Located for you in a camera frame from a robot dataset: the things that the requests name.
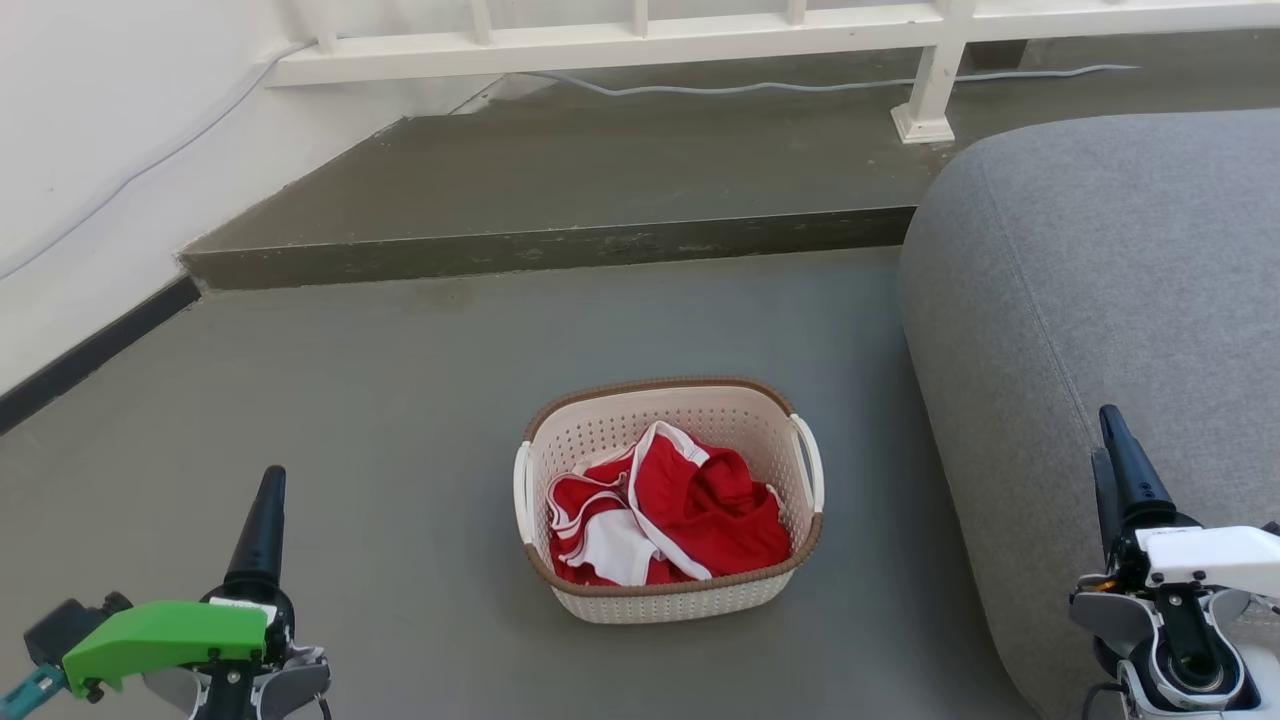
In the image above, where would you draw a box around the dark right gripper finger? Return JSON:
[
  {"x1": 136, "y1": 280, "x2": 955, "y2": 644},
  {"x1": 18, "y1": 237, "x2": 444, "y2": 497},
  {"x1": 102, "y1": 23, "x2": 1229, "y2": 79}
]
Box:
[
  {"x1": 1091, "y1": 447, "x2": 1127, "y2": 562},
  {"x1": 1099, "y1": 404, "x2": 1177, "y2": 524}
]

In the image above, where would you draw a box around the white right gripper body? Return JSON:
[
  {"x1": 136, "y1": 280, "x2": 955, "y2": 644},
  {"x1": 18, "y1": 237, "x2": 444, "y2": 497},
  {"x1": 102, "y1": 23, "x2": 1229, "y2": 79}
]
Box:
[{"x1": 1105, "y1": 510, "x2": 1280, "y2": 593}]

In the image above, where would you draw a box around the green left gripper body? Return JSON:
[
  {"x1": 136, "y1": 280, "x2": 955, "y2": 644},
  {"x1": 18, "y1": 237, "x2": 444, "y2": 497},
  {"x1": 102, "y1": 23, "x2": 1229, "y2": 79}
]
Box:
[{"x1": 62, "y1": 583, "x2": 296, "y2": 696}]

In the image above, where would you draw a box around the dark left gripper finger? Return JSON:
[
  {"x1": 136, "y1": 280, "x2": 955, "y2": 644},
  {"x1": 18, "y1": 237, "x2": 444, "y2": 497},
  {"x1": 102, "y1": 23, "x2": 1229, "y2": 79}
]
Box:
[{"x1": 224, "y1": 465, "x2": 288, "y2": 591}]

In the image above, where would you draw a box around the cream plastic laundry basket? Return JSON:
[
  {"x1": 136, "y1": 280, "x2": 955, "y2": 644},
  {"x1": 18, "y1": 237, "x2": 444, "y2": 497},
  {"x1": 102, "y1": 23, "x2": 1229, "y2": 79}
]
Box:
[{"x1": 513, "y1": 376, "x2": 826, "y2": 625}]

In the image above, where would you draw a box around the grey fabric sofa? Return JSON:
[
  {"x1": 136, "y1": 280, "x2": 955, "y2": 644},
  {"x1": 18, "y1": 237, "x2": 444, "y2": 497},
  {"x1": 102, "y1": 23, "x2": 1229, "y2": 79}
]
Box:
[{"x1": 897, "y1": 108, "x2": 1280, "y2": 720}]

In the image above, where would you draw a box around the black baseboard strip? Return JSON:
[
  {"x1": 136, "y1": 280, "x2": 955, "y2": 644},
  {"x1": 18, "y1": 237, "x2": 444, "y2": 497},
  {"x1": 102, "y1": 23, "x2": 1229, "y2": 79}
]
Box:
[{"x1": 0, "y1": 275, "x2": 203, "y2": 436}]

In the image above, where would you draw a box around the red and white clothing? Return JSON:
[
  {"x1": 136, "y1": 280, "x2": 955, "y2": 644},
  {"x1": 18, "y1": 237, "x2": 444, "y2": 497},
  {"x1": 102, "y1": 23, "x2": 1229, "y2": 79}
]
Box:
[{"x1": 545, "y1": 420, "x2": 793, "y2": 588}]

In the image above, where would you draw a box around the white metal railing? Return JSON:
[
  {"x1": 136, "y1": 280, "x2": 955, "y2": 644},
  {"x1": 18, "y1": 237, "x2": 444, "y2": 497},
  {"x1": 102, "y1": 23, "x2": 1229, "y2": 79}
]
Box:
[{"x1": 265, "y1": 0, "x2": 1280, "y2": 144}]

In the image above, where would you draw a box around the teal left camera connector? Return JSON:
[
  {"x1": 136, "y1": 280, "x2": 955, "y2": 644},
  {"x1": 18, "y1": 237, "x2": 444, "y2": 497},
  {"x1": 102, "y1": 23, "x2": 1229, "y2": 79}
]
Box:
[{"x1": 0, "y1": 664, "x2": 69, "y2": 719}]

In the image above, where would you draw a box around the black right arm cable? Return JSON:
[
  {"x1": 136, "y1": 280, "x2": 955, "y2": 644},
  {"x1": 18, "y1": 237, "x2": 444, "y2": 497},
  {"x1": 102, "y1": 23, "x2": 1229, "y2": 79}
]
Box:
[{"x1": 1078, "y1": 680, "x2": 1129, "y2": 720}]

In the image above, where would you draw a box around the thin cable along wall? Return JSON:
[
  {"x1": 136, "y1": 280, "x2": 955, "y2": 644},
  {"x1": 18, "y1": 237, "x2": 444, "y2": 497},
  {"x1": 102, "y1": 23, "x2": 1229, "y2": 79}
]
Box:
[{"x1": 0, "y1": 38, "x2": 316, "y2": 281}]

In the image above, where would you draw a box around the grey cable on floor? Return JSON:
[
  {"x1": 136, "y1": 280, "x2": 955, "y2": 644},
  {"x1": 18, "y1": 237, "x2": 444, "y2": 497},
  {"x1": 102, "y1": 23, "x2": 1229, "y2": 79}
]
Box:
[{"x1": 520, "y1": 64, "x2": 1141, "y2": 99}]

